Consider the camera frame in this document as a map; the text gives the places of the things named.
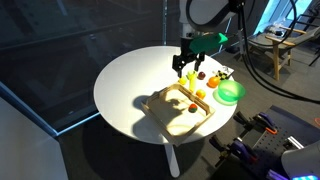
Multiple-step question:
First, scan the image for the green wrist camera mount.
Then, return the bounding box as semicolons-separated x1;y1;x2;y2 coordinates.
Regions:
189;32;229;54

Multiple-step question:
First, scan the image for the orange toy fruit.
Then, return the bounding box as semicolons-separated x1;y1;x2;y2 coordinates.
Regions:
207;75;222;89

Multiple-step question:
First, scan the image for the black perforated breadboard plate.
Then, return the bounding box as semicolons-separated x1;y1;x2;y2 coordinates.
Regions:
246;105;320;169

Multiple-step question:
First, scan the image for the green translucent plastic bowl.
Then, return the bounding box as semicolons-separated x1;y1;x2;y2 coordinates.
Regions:
212;79;247;107

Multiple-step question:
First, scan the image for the black white patterned cube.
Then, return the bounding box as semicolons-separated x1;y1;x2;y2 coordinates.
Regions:
213;66;235;81

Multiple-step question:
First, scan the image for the yellow toy banana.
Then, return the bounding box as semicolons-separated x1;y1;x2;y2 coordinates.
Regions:
188;75;198;93

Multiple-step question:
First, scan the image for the white table pedestal base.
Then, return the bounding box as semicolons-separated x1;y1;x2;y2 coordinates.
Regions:
164;143;181;178

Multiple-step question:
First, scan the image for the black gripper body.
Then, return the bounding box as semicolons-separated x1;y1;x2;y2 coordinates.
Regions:
172;38;206;66

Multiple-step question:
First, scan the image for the wooden armchair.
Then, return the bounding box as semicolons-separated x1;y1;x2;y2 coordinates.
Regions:
248;13;320;81

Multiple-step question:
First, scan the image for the yellow orange toy peach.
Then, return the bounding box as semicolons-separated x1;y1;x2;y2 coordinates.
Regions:
195;88;207;100

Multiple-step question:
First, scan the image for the purple black bar clamp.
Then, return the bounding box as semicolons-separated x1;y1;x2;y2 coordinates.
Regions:
209;134;260;168
233;111;278;135

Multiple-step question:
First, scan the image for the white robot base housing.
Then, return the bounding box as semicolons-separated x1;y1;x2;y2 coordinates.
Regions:
280;139;320;180

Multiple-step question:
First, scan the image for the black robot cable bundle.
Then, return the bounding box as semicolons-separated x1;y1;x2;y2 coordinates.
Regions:
237;0;320;105

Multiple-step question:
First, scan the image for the wooden slatted crate tray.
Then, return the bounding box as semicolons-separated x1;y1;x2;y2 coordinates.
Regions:
139;83;216;147

